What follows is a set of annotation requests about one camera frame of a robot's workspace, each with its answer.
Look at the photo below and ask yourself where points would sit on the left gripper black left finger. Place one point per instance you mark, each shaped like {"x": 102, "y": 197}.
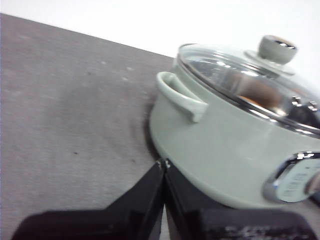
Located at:
{"x": 120, "y": 220}

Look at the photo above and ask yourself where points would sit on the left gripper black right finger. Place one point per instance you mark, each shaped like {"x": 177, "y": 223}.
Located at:
{"x": 212, "y": 222}

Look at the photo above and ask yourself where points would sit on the glass lid with green knob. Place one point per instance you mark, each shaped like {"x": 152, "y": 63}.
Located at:
{"x": 275, "y": 50}

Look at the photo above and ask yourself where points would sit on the pale green electric steamer pot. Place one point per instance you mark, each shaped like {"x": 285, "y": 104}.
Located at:
{"x": 225, "y": 150}

